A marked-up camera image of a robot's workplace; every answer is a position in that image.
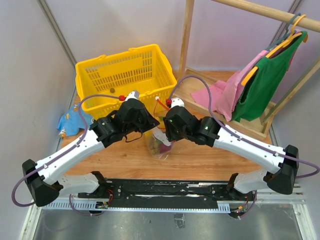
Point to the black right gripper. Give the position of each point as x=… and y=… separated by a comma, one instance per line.
x=170, y=133

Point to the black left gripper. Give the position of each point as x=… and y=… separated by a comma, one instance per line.
x=151, y=121

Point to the dark red fruit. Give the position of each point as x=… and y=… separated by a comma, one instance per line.
x=162, y=148

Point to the clear zip top bag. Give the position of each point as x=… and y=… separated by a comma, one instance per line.
x=157, y=135

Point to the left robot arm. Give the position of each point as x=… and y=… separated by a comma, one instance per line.
x=46, y=179

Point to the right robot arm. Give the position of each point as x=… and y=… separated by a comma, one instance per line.
x=278, y=170

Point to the wooden clothes rack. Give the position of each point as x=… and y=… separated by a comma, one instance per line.
x=262, y=127

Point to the yellow plastic shopping basket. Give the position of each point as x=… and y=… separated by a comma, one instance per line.
x=145, y=69

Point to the pink shirt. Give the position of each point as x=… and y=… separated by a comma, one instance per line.
x=224, y=95

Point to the blue cartoon cloth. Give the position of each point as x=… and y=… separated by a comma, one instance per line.
x=70, y=123

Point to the green shirt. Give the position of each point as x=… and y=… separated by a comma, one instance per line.
x=261, y=87

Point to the grey clothes hanger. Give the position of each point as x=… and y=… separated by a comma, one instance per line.
x=285, y=34

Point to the yellow clothes hanger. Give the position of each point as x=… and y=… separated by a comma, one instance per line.
x=293, y=34

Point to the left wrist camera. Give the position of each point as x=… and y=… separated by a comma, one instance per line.
x=133, y=95

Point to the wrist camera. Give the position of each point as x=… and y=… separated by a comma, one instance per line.
x=177, y=102
x=133, y=95

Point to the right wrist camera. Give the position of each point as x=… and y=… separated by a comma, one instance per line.
x=177, y=102

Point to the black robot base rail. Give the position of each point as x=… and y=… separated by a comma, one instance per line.
x=163, y=195

